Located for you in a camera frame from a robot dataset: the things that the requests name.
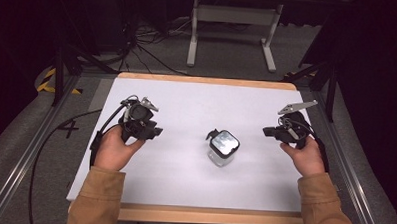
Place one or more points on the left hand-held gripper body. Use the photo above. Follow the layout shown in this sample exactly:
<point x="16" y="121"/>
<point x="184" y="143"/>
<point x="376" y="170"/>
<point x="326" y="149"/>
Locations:
<point x="140" y="118"/>

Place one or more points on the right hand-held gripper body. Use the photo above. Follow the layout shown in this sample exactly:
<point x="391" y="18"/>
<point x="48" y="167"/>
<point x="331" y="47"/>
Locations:
<point x="294" y="128"/>

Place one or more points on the clear jar with black lid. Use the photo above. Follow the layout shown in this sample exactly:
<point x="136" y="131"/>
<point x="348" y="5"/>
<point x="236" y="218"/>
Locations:
<point x="223" y="146"/>

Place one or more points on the person's right hand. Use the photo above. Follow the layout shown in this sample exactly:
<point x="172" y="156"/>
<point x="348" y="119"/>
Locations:
<point x="306" y="159"/>

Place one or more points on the person's left hand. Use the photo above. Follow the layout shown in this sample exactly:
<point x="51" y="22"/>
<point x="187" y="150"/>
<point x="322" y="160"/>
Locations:
<point x="113" y="152"/>

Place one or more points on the white table sheet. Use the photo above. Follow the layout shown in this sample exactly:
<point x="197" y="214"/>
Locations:
<point x="186" y="108"/>

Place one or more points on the black tripod stand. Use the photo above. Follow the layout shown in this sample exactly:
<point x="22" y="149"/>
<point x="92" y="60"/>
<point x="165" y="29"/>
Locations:
<point x="330" y="86"/>
<point x="58" y="73"/>

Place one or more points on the yellow black floor tape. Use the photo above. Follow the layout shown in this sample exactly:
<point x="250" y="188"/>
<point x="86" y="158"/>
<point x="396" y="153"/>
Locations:
<point x="48" y="81"/>

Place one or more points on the white metal stand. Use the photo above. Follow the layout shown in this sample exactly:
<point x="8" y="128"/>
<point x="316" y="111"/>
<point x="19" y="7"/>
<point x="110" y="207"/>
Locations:
<point x="235" y="14"/>

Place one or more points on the aluminium floor rail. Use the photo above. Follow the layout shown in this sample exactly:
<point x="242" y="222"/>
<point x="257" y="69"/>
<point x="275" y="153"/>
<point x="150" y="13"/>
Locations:
<point x="348" y="170"/>
<point x="28" y="156"/>

